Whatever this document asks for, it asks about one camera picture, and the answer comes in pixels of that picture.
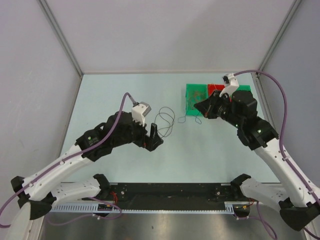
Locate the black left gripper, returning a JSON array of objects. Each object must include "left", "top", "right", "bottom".
[{"left": 112, "top": 114, "right": 163, "bottom": 151}]

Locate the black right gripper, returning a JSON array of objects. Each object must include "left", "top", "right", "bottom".
[{"left": 193, "top": 90, "right": 242, "bottom": 128}]

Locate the brown orange wire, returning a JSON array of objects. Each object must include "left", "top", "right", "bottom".
[{"left": 187, "top": 90, "right": 207, "bottom": 111}]

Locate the light blue wire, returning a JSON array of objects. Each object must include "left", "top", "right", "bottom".
[{"left": 177, "top": 109, "right": 203, "bottom": 125}]

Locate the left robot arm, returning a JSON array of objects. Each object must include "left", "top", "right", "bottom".
[{"left": 11, "top": 111, "right": 164, "bottom": 220}]

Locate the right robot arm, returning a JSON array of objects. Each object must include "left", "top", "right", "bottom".
[{"left": 194, "top": 90, "right": 320, "bottom": 231}]

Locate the green bin left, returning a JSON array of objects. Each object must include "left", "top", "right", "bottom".
[{"left": 185, "top": 83, "right": 208, "bottom": 116}]

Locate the green bin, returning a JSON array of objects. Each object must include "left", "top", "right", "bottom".
[
  {"left": 185, "top": 83, "right": 208, "bottom": 116},
  {"left": 237, "top": 85, "right": 251, "bottom": 92}
]

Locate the red bin middle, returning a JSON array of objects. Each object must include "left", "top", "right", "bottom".
[{"left": 207, "top": 84, "right": 225, "bottom": 97}]

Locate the green bin right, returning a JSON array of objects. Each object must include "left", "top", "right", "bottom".
[{"left": 237, "top": 85, "right": 251, "bottom": 92}]

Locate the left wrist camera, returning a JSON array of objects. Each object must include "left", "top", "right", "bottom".
[{"left": 131, "top": 102, "right": 152, "bottom": 127}]

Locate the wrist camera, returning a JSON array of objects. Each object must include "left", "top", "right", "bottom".
[
  {"left": 219, "top": 73, "right": 240, "bottom": 97},
  {"left": 131, "top": 102, "right": 152, "bottom": 127}
]

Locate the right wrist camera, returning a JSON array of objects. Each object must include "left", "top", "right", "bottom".
[{"left": 219, "top": 73, "right": 240, "bottom": 97}]

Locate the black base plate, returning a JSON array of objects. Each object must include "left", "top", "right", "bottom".
[{"left": 96, "top": 183, "right": 253, "bottom": 211}]

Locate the slotted cable duct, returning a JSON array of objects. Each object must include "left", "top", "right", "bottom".
[{"left": 51, "top": 201, "right": 258, "bottom": 216}]

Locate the aluminium frame post right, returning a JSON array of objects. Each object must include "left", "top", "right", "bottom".
[{"left": 258, "top": 0, "right": 303, "bottom": 71}]

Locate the aluminium frame post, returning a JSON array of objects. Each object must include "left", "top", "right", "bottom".
[
  {"left": 36, "top": 0, "right": 84, "bottom": 78},
  {"left": 258, "top": 0, "right": 303, "bottom": 71}
]

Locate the aluminium frame post left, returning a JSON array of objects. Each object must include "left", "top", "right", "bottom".
[{"left": 36, "top": 0, "right": 84, "bottom": 78}]

